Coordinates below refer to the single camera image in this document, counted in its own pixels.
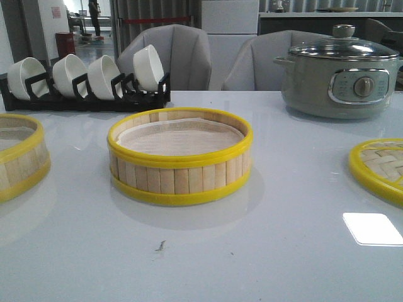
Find bamboo steamer tier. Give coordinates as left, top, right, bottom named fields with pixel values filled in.
left=1, top=113, right=51, bottom=202
left=107, top=107, right=253, bottom=206

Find person standing in background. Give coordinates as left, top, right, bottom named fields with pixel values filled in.
left=88, top=0, right=101, bottom=36

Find glass pot lid with knob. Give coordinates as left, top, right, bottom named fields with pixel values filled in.
left=288, top=24, right=399, bottom=60

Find left grey upholstered chair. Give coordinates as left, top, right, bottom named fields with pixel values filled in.
left=116, top=25, right=212, bottom=91

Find black dish rack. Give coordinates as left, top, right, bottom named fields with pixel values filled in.
left=1, top=72, right=171, bottom=113

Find white bowl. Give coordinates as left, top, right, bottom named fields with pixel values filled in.
left=52, top=53, right=88, bottom=98
left=133, top=45, right=164, bottom=92
left=8, top=57, right=46, bottom=101
left=88, top=55, right=121, bottom=100

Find white cabinet in background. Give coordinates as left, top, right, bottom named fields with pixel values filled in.
left=201, top=1, right=259, bottom=91

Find paper liner in tier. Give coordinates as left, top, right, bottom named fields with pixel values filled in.
left=117, top=118, right=244, bottom=156
left=0, top=126, right=35, bottom=151

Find red barrier tape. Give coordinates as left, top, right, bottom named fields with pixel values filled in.
left=122, top=16, right=191, bottom=25

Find paper liner in left tier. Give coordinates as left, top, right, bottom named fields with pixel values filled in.
left=0, top=126, right=35, bottom=151

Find paper liner in centre tier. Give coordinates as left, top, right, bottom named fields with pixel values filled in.
left=117, top=118, right=244, bottom=156

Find woven bamboo steamer lid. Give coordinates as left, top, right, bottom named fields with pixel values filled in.
left=348, top=138, right=402, bottom=206

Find grey upholstered chair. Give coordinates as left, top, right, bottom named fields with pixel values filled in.
left=221, top=30, right=326, bottom=91
left=116, top=25, right=212, bottom=91

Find white bowl far left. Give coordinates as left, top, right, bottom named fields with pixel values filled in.
left=8, top=57, right=46, bottom=101

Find red bin in background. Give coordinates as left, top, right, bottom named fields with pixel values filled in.
left=55, top=32, right=76, bottom=59

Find grey-green electric cooking pot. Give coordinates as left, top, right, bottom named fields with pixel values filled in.
left=274, top=55, right=402, bottom=119

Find right grey upholstered chair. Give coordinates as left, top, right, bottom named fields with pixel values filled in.
left=221, top=30, right=326, bottom=91

